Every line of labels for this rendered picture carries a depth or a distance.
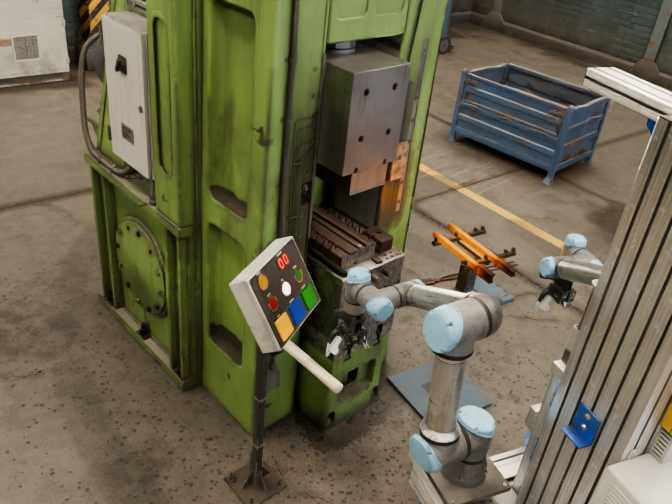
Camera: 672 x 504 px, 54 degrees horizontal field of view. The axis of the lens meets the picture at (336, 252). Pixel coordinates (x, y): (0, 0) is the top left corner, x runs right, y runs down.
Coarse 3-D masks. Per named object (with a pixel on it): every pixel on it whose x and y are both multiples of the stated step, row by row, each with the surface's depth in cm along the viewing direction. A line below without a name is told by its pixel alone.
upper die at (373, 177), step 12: (324, 168) 267; (372, 168) 263; (384, 168) 268; (324, 180) 270; (336, 180) 264; (348, 180) 259; (360, 180) 261; (372, 180) 267; (384, 180) 272; (348, 192) 261
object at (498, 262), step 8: (448, 224) 318; (464, 232) 313; (464, 240) 310; (472, 240) 307; (480, 248) 302; (496, 256) 297; (496, 264) 294; (504, 264) 291; (504, 272) 291; (512, 272) 287
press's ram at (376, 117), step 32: (352, 64) 241; (384, 64) 245; (352, 96) 237; (384, 96) 248; (320, 128) 254; (352, 128) 244; (384, 128) 257; (320, 160) 260; (352, 160) 253; (384, 160) 268
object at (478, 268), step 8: (440, 240) 307; (448, 240) 305; (448, 248) 303; (456, 248) 300; (464, 256) 294; (472, 264) 290; (480, 264) 289; (480, 272) 288; (488, 272) 283; (488, 280) 284
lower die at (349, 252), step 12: (312, 216) 300; (324, 216) 301; (312, 228) 293; (324, 228) 294; (348, 228) 296; (312, 240) 288; (336, 240) 286; (348, 240) 285; (360, 240) 286; (372, 240) 289; (324, 252) 284; (336, 252) 280; (348, 252) 279; (360, 252) 284; (372, 252) 290; (336, 264) 280; (348, 264) 282
